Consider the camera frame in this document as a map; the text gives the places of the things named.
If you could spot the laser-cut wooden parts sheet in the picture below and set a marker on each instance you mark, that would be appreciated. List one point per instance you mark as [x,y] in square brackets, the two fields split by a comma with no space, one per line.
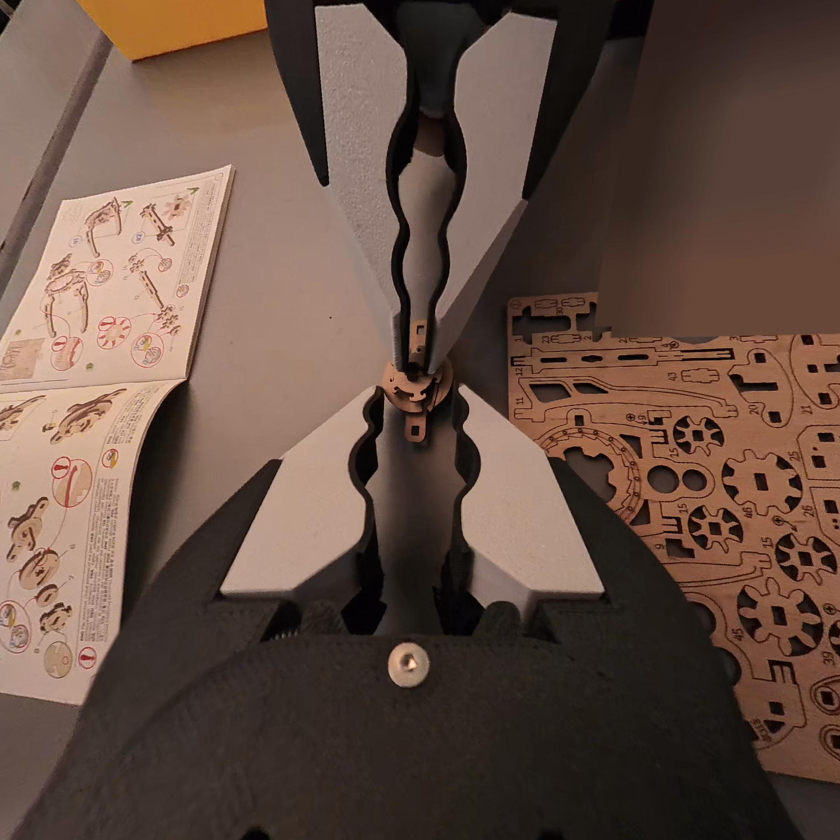
[728,420]

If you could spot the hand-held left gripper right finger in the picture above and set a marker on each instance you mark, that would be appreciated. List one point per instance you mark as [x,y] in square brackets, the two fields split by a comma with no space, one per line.
[525,525]

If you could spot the yellow cardboard box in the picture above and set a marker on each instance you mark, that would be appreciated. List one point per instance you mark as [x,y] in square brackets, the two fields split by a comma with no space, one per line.
[170,26]

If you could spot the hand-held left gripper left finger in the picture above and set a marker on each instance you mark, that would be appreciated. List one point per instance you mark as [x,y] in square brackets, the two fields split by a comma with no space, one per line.
[302,525]

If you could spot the round wooden gear part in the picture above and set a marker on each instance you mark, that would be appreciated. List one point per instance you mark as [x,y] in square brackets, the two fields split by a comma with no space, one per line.
[397,382]

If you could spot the slotted wooden rod part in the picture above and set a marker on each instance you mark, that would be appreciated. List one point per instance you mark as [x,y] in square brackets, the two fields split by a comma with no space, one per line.
[416,426]

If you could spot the open instruction booklet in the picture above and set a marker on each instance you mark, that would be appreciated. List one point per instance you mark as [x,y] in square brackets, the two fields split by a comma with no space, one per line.
[164,262]

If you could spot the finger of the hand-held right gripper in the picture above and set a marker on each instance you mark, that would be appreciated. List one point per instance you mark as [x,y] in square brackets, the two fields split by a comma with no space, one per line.
[499,164]
[354,164]

